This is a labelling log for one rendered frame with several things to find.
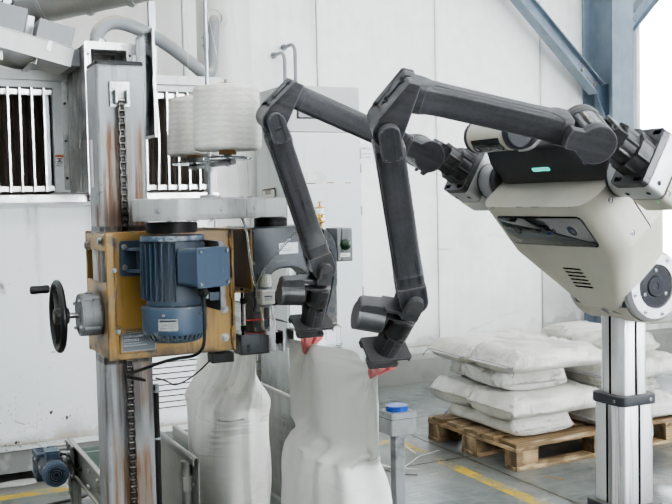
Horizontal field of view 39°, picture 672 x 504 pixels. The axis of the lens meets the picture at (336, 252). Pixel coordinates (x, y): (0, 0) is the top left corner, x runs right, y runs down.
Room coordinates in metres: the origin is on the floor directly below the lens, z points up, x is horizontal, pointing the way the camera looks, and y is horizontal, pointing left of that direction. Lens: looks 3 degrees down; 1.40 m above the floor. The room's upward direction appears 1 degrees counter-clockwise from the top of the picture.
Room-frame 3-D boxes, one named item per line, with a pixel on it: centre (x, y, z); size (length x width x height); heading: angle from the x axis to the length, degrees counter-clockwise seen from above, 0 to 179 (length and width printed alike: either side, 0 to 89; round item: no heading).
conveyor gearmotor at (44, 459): (3.89, 1.17, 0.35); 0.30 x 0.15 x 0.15; 26
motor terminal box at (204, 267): (2.19, 0.30, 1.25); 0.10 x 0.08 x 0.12; 141
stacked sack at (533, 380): (5.34, -0.94, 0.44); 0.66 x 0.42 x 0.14; 20
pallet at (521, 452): (5.49, -1.24, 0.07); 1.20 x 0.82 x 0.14; 118
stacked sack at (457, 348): (5.53, -0.88, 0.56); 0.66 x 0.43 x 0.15; 113
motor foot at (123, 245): (2.32, 0.45, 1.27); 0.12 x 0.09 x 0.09; 116
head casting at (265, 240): (2.67, 0.17, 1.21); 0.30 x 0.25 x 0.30; 26
